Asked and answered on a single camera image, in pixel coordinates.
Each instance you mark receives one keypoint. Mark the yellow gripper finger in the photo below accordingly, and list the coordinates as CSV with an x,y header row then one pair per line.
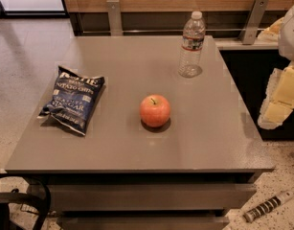
x,y
271,33
279,101

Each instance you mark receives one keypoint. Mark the clear plastic water bottle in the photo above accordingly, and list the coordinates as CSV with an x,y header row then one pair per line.
x,y
193,37

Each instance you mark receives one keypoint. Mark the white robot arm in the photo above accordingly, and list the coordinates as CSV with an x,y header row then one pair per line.
x,y
286,36

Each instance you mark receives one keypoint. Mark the red apple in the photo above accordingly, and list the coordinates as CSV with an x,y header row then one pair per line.
x,y
154,110

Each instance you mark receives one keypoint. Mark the grey table drawer unit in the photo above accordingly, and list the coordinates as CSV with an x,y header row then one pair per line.
x,y
146,201

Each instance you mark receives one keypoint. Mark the blue potato chips bag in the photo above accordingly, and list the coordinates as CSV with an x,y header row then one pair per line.
x,y
73,99

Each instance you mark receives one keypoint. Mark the black chair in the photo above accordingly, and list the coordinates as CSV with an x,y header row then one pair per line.
x,y
42,205

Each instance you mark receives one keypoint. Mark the right metal bracket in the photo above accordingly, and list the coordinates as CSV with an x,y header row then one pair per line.
x,y
249,32

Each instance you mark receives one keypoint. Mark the metal bracket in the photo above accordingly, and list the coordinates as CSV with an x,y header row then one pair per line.
x,y
114,17
249,32

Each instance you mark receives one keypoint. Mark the left metal bracket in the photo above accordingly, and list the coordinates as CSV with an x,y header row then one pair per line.
x,y
114,17

